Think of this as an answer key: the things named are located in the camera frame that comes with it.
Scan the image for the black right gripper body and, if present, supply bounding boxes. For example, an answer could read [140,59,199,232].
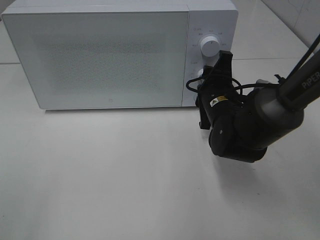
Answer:
[195,65,247,125]

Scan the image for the white microwave oven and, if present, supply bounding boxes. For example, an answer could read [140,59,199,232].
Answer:
[1,0,238,107]

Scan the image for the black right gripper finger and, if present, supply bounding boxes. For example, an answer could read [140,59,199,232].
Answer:
[213,50,233,75]
[199,109,210,130]

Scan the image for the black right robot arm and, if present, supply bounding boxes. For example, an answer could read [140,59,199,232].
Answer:
[195,38,320,163]

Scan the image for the white microwave door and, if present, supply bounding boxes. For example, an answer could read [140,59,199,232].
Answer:
[3,12,188,110]

